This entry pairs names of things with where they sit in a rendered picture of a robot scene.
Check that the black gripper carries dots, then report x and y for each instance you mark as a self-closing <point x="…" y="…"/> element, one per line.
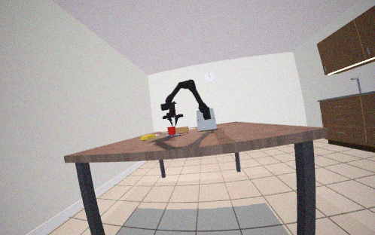
<point x="173" y="114"/>

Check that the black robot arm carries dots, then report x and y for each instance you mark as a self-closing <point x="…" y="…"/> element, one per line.
<point x="192" y="87"/>

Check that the orange flat bar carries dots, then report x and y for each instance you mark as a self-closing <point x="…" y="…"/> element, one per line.
<point x="181" y="130"/>

